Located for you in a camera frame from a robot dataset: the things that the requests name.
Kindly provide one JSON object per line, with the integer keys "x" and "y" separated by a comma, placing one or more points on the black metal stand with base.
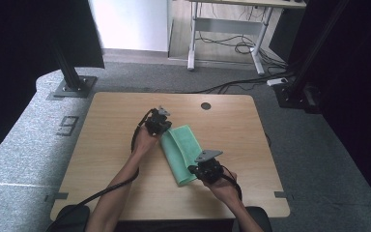
{"x": 299, "y": 83}
{"x": 72, "y": 82}

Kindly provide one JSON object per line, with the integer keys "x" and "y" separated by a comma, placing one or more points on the person's right hand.
{"x": 224, "y": 190}

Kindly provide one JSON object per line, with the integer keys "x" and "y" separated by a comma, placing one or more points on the green towel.
{"x": 182, "y": 151}

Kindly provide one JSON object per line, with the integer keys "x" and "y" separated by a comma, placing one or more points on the person's left leg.
{"x": 72, "y": 219}

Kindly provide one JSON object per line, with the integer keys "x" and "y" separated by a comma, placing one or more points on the black curtain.
{"x": 19, "y": 64}
{"x": 360, "y": 80}

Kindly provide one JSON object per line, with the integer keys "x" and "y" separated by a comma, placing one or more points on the white frame desk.
{"x": 228, "y": 25}

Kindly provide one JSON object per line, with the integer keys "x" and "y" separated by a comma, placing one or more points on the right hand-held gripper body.
{"x": 210, "y": 169}

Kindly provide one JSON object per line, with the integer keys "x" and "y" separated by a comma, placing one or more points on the grey tape strip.
{"x": 280, "y": 194}
{"x": 56, "y": 197}

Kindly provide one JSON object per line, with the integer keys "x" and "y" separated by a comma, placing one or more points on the white panel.
{"x": 132, "y": 24}

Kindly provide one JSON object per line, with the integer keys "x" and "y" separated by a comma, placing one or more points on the dark round table grommet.
{"x": 205, "y": 105}

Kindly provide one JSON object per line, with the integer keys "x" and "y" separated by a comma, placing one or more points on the person's leg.
{"x": 72, "y": 219}
{"x": 261, "y": 219}

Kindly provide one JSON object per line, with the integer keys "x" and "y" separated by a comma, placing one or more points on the person's right leg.
{"x": 261, "y": 219}

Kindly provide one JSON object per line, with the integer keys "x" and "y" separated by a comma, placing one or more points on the person's left hand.
{"x": 145, "y": 141}

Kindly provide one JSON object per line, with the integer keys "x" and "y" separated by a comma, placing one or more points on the white power strip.
{"x": 277, "y": 81}

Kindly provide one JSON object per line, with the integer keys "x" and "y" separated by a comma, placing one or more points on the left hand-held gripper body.
{"x": 157, "y": 122}

